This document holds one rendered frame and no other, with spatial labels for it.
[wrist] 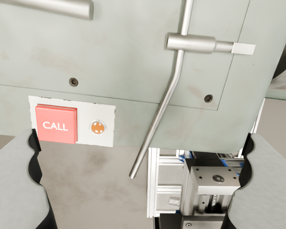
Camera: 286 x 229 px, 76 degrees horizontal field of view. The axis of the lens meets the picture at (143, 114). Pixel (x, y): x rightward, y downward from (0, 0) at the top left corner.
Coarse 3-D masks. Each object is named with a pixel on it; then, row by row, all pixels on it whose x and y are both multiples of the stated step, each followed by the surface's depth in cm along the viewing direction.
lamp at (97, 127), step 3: (96, 123) 30; (99, 123) 30; (93, 126) 30; (96, 126) 30; (99, 126) 30; (102, 126) 30; (93, 129) 30; (96, 129) 30; (99, 129) 30; (102, 129) 30; (96, 132) 30; (99, 132) 30; (102, 132) 30
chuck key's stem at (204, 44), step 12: (168, 36) 23; (180, 36) 23; (192, 36) 23; (204, 36) 23; (168, 48) 24; (180, 48) 24; (192, 48) 24; (204, 48) 23; (216, 48) 24; (228, 48) 24; (240, 48) 24; (252, 48) 24
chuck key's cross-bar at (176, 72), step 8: (184, 0) 22; (192, 0) 22; (184, 8) 22; (184, 16) 22; (184, 24) 23; (184, 32) 23; (176, 56) 24; (176, 64) 25; (176, 72) 25; (176, 80) 26; (168, 88) 26; (168, 96) 27; (160, 104) 27; (160, 112) 28; (160, 120) 28; (152, 128) 29; (152, 136) 29; (144, 144) 30; (144, 152) 31; (136, 160) 32; (136, 168) 32
